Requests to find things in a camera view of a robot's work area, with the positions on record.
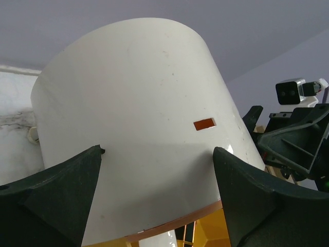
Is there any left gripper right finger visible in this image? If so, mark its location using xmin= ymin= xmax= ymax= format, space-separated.
xmin=213 ymin=147 xmax=328 ymax=246

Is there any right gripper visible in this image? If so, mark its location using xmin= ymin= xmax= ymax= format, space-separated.
xmin=242 ymin=104 xmax=328 ymax=192

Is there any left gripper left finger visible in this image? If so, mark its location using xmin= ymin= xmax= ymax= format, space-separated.
xmin=1 ymin=145 xmax=105 ymax=246

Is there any peach top drawer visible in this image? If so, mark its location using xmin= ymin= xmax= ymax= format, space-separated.
xmin=125 ymin=200 xmax=223 ymax=242

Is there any yellow drawer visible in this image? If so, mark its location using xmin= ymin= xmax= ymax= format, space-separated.
xmin=138 ymin=208 xmax=232 ymax=247

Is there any cream round drawer organizer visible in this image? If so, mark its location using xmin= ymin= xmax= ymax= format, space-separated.
xmin=31 ymin=18 xmax=265 ymax=245

